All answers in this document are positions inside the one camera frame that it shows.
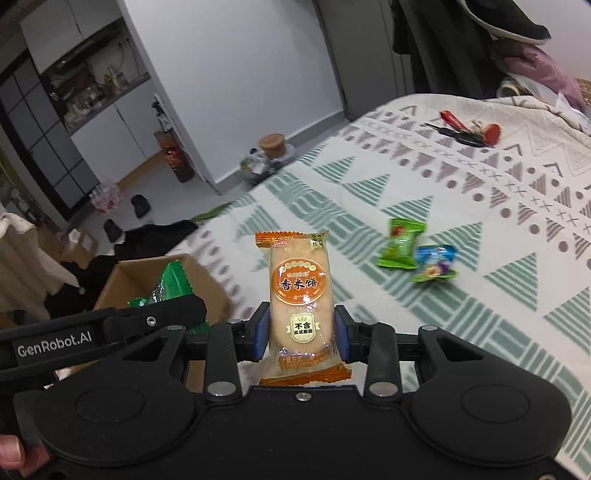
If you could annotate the dark red bottle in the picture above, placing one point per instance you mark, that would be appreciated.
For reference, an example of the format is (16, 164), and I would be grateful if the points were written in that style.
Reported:
(178, 164)

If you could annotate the dark hanging jacket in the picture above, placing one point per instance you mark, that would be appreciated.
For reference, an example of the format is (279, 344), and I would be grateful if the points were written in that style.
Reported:
(438, 50)

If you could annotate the black slipper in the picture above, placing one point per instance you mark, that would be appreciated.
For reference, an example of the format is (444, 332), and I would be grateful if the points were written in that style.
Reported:
(141, 206)
(112, 230)

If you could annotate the brown cardboard box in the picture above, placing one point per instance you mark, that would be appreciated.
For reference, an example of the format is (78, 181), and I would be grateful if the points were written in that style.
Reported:
(124, 281)

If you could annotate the black grid panel door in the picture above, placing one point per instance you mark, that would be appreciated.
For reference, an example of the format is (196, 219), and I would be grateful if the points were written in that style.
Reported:
(51, 152)

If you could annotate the person's left hand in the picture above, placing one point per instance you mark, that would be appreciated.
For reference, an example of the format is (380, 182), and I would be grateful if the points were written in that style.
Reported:
(10, 450)

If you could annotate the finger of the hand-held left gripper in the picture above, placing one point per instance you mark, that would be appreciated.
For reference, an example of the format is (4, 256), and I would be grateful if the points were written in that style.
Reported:
(157, 316)

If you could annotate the light green candy packet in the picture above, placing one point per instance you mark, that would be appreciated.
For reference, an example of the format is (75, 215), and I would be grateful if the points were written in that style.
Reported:
(399, 244)

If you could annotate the small cardboard box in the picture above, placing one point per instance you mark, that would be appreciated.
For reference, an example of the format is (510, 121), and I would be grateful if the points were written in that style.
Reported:
(74, 247)

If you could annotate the grey door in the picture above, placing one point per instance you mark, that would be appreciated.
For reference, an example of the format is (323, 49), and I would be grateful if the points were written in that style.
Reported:
(364, 55)

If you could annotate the orange rice cracker packet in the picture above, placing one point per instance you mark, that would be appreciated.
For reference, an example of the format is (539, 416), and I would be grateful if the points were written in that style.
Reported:
(300, 286)

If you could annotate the pink cloth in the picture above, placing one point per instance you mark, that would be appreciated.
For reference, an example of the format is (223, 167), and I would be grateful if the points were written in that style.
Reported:
(545, 69)

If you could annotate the red and black tools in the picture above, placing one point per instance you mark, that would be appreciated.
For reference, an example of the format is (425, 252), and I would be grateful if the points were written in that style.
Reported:
(466, 134)

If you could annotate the glass jar with cork lid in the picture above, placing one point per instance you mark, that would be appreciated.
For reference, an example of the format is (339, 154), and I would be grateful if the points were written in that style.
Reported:
(274, 147)

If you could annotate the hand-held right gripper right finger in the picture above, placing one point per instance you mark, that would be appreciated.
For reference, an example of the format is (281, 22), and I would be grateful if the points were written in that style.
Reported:
(342, 334)

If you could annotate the black cloth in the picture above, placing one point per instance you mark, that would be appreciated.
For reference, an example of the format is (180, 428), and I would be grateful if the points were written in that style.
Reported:
(152, 237)

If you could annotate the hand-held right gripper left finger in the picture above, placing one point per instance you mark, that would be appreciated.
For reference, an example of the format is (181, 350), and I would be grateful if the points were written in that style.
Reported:
(263, 332)

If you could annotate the dark green snack packet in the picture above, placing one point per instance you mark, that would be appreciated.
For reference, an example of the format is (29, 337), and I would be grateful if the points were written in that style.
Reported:
(173, 284)

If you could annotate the pink pack of bottles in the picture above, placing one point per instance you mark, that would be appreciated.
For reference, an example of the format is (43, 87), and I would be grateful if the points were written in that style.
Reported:
(106, 197)

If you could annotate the white cabinet with shelf niche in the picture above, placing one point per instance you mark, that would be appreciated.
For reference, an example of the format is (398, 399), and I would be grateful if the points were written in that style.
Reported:
(120, 124)

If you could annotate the small blue candy packet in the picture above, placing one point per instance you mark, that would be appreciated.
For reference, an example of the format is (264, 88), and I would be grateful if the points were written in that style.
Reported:
(434, 263)

